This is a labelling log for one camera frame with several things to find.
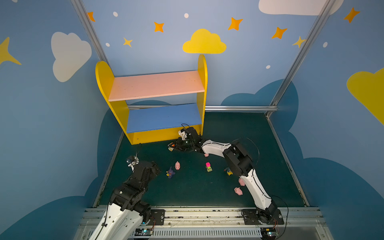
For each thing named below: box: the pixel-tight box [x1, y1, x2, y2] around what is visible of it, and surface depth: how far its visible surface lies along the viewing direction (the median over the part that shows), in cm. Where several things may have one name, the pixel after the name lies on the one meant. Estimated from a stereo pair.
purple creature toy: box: [166, 166, 176, 179], surface depth 88 cm
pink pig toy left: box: [175, 161, 181, 171], surface depth 93 cm
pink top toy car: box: [205, 162, 213, 172], surface depth 92 cm
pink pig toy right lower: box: [234, 187, 243, 196], surface depth 84 cm
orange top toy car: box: [167, 142, 176, 152], surface depth 97 cm
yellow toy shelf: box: [95, 54, 208, 145], surface depth 94 cm
